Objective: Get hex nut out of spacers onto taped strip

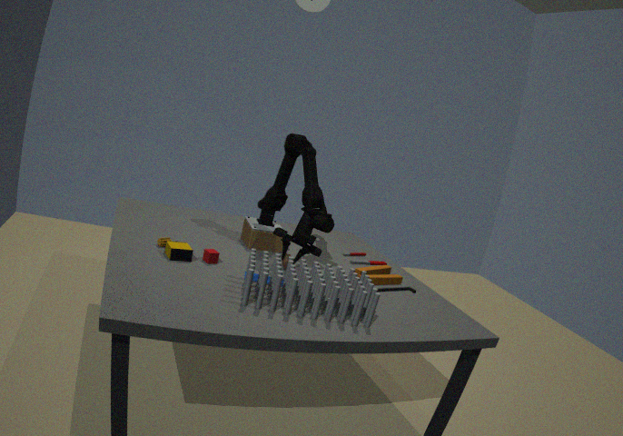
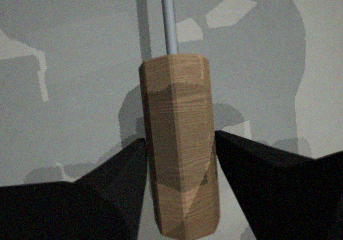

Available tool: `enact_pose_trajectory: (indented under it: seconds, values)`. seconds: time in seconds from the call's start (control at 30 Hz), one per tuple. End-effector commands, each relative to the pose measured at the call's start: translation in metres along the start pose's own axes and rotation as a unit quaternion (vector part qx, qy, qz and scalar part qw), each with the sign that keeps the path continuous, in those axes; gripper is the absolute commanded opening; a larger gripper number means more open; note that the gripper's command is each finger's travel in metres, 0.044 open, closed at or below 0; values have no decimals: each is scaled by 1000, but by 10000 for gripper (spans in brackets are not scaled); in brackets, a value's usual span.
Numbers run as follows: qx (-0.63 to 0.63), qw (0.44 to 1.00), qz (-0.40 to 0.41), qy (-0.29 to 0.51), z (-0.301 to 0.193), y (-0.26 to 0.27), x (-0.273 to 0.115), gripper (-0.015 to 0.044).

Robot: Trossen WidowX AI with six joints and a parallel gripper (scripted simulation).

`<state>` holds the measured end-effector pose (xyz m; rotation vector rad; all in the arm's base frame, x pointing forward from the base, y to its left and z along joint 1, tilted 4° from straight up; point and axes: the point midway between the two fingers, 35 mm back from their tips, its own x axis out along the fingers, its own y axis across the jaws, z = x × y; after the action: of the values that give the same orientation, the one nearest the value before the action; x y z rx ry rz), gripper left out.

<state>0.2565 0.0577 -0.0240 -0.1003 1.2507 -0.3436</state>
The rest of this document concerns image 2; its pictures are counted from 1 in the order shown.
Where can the brown wooden tool handle with grey shaft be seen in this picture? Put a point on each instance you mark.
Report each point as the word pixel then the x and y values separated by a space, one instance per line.
pixel 180 137

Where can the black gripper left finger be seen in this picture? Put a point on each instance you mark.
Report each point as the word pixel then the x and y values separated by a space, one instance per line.
pixel 104 204

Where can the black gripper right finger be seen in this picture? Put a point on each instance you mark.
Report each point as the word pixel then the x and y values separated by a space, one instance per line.
pixel 284 196

